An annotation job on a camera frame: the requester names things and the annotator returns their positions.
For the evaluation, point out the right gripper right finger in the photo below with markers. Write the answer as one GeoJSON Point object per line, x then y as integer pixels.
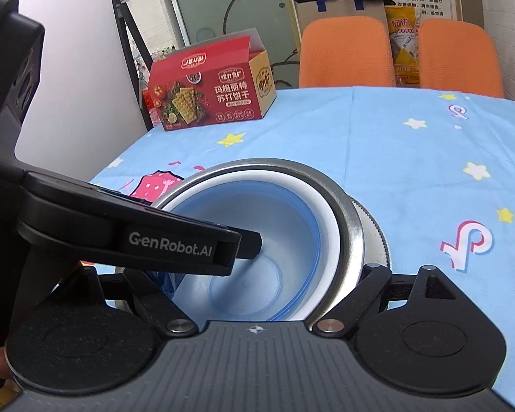
{"type": "Point", "coordinates": [377, 286]}

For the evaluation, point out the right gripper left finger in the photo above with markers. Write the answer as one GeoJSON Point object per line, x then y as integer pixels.
{"type": "Point", "coordinates": [134, 292]}

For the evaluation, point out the stainless steel bowl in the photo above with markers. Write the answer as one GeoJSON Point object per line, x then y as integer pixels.
{"type": "Point", "coordinates": [351, 258]}

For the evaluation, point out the blue plastic bowl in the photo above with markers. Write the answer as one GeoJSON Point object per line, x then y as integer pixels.
{"type": "Point", "coordinates": [267, 288]}

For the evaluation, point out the blue cartoon pig tablecloth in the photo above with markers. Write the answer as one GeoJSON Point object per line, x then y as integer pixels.
{"type": "Point", "coordinates": [436, 169]}

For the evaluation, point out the left orange chair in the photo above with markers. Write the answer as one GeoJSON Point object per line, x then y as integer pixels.
{"type": "Point", "coordinates": [352, 51]}

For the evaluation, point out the orange chair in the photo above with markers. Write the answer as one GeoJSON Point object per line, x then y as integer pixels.
{"type": "Point", "coordinates": [352, 51]}
{"type": "Point", "coordinates": [460, 56]}

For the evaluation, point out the red cracker box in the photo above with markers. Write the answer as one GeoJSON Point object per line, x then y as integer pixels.
{"type": "Point", "coordinates": [223, 80]}

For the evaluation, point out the right orange chair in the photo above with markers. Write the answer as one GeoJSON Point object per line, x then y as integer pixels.
{"type": "Point", "coordinates": [460, 56]}

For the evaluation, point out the yellow snack bag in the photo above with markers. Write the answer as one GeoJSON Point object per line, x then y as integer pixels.
{"type": "Point", "coordinates": [402, 28]}

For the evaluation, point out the brown paper bag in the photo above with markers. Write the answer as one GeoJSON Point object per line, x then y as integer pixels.
{"type": "Point", "coordinates": [305, 13]}

